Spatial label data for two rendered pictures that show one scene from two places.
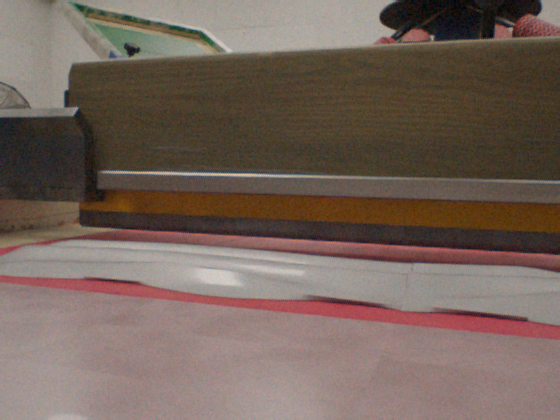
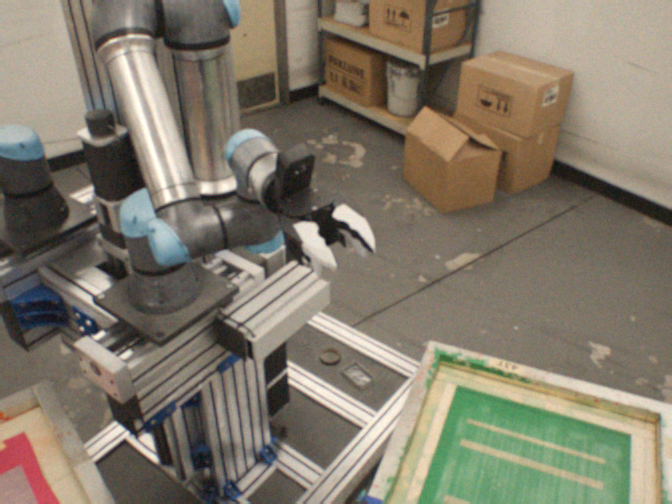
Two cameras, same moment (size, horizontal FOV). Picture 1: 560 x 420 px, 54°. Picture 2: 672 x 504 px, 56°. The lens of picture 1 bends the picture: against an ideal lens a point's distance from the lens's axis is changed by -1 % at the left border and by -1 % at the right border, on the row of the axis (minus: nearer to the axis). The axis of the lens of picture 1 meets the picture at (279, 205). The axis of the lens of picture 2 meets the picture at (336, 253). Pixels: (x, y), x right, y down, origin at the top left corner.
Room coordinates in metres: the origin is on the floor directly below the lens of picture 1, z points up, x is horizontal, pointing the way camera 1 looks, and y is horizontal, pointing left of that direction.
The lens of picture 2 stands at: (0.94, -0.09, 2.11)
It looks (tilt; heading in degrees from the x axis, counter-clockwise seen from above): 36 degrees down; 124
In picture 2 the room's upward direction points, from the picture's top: straight up
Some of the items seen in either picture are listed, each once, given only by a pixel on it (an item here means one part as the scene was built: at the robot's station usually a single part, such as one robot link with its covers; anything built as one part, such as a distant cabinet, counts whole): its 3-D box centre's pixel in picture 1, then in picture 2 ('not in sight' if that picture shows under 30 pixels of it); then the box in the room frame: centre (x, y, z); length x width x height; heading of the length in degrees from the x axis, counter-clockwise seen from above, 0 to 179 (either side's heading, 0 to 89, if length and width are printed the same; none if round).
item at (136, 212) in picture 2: not in sight; (156, 225); (0.06, 0.58, 1.42); 0.13 x 0.12 x 0.14; 62
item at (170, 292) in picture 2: not in sight; (162, 273); (0.06, 0.58, 1.31); 0.15 x 0.15 x 0.10
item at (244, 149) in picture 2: not in sight; (257, 163); (0.35, 0.57, 1.65); 0.11 x 0.08 x 0.09; 152
